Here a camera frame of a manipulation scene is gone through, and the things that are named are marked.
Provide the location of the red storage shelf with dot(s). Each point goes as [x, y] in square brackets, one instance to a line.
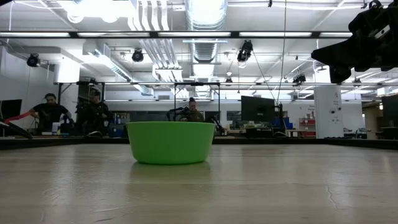
[308, 122]

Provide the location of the white pillar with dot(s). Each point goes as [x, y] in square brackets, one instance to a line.
[328, 112]

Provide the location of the blue storage bins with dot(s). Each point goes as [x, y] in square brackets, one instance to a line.
[288, 124]

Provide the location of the black computer monitor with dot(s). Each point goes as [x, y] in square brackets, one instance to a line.
[257, 109]

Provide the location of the red strip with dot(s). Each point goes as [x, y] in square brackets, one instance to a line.
[18, 117]

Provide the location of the dark computer monitor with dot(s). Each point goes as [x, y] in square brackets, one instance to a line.
[390, 107]

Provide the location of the green plastic bowl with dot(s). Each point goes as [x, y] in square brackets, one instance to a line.
[171, 143]

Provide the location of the black slanted bar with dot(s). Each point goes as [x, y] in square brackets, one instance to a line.
[17, 130]

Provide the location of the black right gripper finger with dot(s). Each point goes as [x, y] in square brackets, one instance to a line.
[339, 54]

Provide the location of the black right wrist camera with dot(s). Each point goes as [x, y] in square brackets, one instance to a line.
[370, 21]

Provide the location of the black wall screen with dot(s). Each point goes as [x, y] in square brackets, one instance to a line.
[11, 109]

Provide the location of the black overhead crossbeam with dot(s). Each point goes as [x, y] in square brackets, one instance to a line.
[234, 34]

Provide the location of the person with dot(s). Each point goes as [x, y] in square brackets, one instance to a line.
[49, 113]
[195, 116]
[96, 116]

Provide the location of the black background rig frame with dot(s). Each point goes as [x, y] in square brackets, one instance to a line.
[197, 84]

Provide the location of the silver ventilation duct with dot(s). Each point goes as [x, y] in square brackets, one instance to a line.
[205, 18]

